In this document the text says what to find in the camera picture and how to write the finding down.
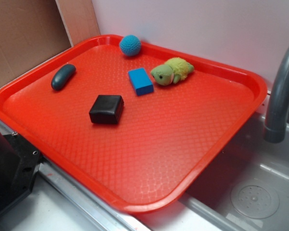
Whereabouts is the dark teal oblong toy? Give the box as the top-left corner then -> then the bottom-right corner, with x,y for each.
51,64 -> 76,91

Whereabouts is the blue crocheted ball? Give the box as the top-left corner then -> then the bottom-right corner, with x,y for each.
119,35 -> 142,57

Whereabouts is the black square block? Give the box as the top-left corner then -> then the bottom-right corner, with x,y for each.
89,95 -> 124,124

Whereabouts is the blue rectangular block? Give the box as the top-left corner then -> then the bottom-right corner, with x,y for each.
128,68 -> 154,96

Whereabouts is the grey plastic sink basin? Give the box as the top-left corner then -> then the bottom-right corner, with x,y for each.
139,115 -> 289,231

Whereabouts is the grey toy faucet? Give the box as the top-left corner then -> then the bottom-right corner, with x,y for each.
263,48 -> 289,143

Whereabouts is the brown cardboard panel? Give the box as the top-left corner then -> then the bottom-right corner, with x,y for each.
0,0 -> 100,88

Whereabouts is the red plastic tray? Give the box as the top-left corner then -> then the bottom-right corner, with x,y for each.
0,35 -> 267,214

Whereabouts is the green plush turtle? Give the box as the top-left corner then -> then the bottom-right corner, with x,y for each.
150,57 -> 194,86

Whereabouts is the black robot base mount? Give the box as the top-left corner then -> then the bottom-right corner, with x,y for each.
0,132 -> 41,217

